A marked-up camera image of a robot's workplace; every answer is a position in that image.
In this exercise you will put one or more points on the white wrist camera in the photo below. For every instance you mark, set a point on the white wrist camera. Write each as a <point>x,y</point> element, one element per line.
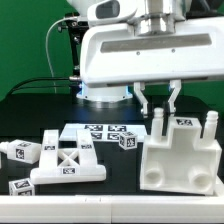
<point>109,12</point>

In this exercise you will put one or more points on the white chair backrest part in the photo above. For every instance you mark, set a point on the white chair backrest part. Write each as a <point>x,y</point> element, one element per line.
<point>67,165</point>

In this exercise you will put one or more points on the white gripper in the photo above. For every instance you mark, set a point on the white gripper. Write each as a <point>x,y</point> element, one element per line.
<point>113,55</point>

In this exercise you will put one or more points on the white base tag plate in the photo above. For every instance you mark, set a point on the white base tag plate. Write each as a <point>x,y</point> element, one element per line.
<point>102,132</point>

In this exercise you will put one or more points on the white chair seat part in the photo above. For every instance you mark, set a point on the white chair seat part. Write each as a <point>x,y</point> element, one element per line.
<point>185,160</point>

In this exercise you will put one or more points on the white L-shaped border wall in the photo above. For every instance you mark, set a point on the white L-shaped border wall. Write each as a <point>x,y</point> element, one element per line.
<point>114,209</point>

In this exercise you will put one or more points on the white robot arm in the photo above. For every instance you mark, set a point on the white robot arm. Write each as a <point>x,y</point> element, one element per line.
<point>158,17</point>

